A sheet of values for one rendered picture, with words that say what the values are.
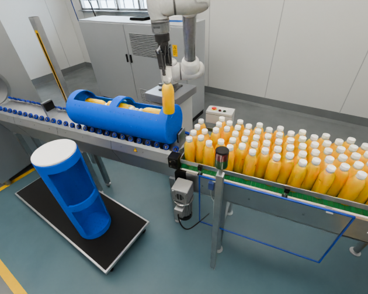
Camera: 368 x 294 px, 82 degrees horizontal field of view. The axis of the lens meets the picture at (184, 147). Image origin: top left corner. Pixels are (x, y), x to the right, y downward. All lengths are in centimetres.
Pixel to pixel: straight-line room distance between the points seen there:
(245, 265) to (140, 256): 89
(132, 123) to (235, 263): 142
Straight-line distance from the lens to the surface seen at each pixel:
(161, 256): 209
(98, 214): 227
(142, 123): 144
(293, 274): 215
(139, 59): 358
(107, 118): 162
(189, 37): 182
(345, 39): 376
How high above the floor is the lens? 188
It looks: 38 degrees down
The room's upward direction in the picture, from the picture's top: 4 degrees counter-clockwise
